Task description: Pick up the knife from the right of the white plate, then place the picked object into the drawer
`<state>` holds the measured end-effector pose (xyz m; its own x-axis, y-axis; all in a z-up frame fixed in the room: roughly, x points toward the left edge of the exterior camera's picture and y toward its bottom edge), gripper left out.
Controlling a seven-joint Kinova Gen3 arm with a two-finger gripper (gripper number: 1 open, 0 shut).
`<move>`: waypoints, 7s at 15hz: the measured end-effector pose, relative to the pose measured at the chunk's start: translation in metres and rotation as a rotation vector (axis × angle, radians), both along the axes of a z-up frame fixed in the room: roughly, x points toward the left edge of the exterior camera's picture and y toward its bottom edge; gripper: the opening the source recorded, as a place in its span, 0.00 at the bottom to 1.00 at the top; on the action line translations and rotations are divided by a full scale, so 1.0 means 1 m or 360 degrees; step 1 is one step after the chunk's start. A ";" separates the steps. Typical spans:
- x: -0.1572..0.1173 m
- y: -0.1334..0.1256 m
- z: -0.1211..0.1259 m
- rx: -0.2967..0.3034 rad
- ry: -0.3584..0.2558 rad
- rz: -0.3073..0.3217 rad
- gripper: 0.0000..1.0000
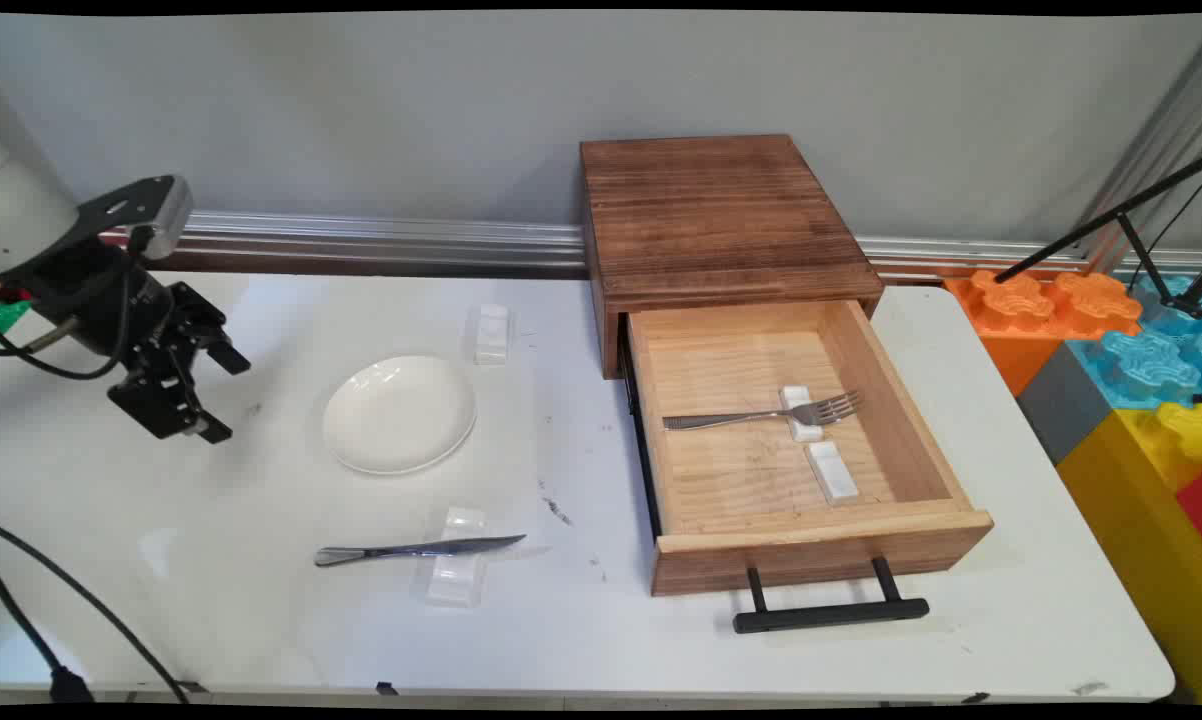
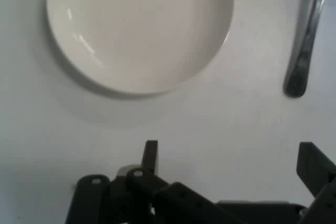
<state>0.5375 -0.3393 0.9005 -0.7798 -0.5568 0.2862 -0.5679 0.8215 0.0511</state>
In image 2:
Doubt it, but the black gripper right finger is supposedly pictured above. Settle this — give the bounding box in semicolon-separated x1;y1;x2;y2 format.
296;142;336;224

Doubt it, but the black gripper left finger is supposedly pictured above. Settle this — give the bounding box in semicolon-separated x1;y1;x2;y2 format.
65;140;237;224

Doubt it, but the steel table knife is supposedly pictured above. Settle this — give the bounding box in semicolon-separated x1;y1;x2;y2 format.
283;0;329;98

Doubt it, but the white round plate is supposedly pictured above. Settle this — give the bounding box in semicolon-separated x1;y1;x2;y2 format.
46;0;234;96

